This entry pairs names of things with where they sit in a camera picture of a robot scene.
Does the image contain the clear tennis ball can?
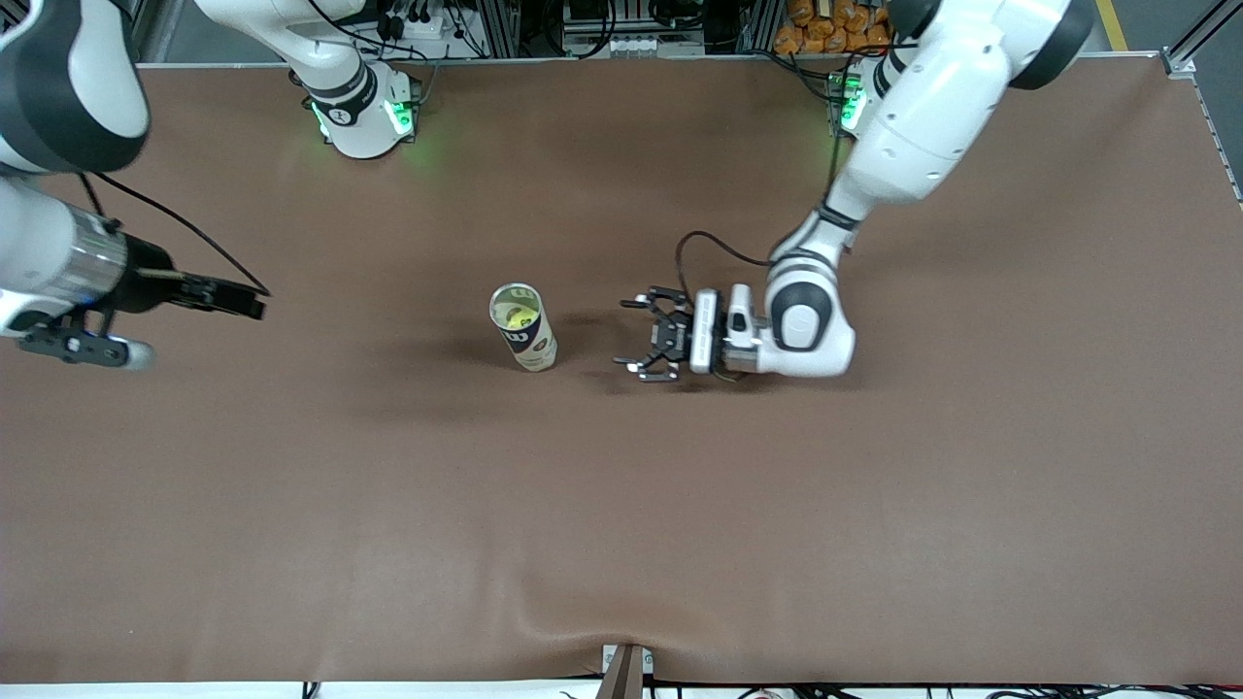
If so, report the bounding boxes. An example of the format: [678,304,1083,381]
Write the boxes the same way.
[488,283,559,373]

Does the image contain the brown table mat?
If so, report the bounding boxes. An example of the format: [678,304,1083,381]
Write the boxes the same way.
[0,53,1243,685]

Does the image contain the orange snack packets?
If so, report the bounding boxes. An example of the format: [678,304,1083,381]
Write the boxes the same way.
[774,0,894,56]

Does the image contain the white power strip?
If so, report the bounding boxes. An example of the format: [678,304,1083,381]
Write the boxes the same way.
[374,0,467,42]

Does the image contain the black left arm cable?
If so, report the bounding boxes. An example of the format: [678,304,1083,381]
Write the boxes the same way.
[675,131,846,297]

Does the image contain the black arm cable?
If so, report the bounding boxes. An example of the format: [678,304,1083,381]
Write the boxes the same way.
[675,131,846,297]
[78,170,273,297]

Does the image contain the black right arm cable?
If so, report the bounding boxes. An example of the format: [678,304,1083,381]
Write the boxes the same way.
[78,170,273,297]

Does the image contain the aluminium frame post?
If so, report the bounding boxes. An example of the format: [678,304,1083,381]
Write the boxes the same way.
[738,0,776,54]
[481,0,521,57]

